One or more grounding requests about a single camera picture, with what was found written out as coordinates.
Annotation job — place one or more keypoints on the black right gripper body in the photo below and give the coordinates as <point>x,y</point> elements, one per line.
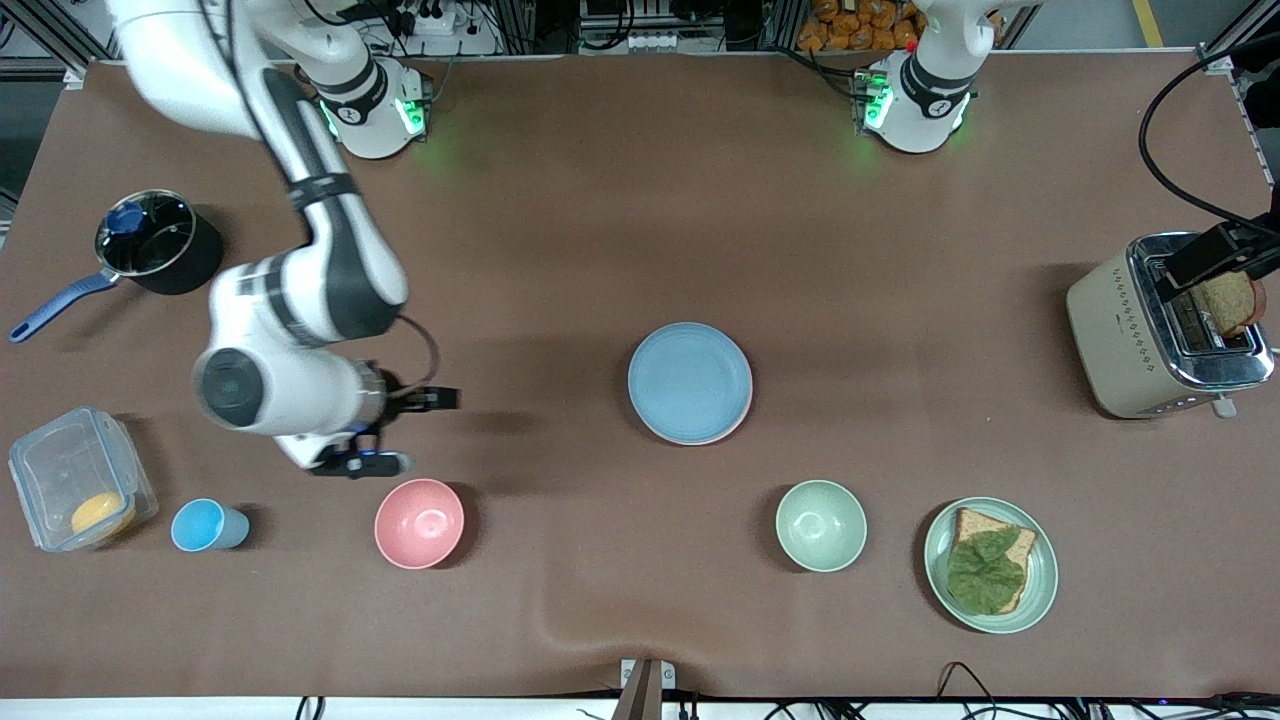
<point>404,398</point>

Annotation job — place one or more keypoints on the blue plate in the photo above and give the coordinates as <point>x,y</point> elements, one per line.
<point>689,380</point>

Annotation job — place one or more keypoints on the pink plate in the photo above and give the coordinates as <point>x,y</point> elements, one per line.
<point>736,428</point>

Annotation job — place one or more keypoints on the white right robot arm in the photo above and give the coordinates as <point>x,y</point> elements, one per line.
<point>300,300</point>

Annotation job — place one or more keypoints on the brown toast slice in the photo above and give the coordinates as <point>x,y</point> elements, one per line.
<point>1232,305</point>

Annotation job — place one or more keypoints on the beige chrome toaster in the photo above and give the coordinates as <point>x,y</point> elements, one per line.
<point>1120,350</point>

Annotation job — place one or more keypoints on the pink bowl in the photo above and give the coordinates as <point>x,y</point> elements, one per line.
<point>419,524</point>

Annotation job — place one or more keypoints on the brown table cloth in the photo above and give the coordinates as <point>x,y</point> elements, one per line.
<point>600,250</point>

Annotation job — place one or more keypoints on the blue cup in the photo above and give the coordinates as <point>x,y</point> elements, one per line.
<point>200,526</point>

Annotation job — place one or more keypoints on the glass lid blue knob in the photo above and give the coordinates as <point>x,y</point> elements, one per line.
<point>150,235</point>

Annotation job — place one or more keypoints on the yellow orange fruit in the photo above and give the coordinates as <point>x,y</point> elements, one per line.
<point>102,514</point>

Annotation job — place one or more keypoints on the clear plastic container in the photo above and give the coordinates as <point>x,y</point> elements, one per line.
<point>60,470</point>

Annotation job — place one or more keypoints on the green plate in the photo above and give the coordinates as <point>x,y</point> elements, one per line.
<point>1043,570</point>

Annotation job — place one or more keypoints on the brown bread slice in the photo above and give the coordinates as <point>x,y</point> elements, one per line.
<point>975,525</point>

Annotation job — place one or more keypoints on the green lettuce leaf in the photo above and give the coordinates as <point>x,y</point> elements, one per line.
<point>985,572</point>

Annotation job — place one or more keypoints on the white power strip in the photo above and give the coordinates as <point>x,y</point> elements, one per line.
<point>432,20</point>

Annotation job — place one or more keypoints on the green bowl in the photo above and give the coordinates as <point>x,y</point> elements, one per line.
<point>821,526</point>

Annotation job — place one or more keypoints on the orange snack bag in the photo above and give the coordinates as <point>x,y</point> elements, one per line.
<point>860,25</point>

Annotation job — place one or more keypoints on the aluminium frame profile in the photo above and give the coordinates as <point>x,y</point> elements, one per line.
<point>1235,40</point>
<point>50,30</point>

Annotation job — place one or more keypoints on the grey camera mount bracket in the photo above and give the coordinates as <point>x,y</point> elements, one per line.
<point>645,690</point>

